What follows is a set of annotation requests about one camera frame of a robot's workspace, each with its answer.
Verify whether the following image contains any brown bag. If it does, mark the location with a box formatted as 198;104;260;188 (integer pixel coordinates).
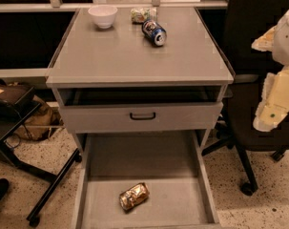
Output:
14;95;60;141

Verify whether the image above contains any blue soda can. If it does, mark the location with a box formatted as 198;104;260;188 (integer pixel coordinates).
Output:
142;19;167;47

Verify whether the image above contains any open grey middle drawer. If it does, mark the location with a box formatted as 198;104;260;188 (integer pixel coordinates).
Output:
72;131;221;229

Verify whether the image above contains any black side table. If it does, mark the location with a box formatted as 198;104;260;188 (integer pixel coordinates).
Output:
0;100;82;228

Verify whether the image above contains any grey drawer cabinet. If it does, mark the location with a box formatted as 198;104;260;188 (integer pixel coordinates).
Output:
45;6;236;229

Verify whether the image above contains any crushed orange can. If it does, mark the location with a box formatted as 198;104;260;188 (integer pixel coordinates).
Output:
119;182;150;211

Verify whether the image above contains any closed grey top drawer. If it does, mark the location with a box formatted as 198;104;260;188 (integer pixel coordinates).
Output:
60;102;222;134

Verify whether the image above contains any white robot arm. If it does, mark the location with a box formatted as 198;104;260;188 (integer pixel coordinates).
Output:
252;10;289;132

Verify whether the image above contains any green white snack bag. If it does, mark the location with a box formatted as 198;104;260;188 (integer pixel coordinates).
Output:
131;8;157;24

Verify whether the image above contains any black office chair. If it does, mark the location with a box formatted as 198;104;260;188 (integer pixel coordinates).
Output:
202;0;289;196

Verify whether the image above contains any white bowl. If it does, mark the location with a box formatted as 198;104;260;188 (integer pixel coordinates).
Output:
88;5;118;29

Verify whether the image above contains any black drawer handle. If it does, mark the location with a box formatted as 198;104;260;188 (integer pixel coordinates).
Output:
129;112;156;121

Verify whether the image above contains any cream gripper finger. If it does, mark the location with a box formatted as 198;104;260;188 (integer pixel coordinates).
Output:
253;67;289;132
251;27;275;52

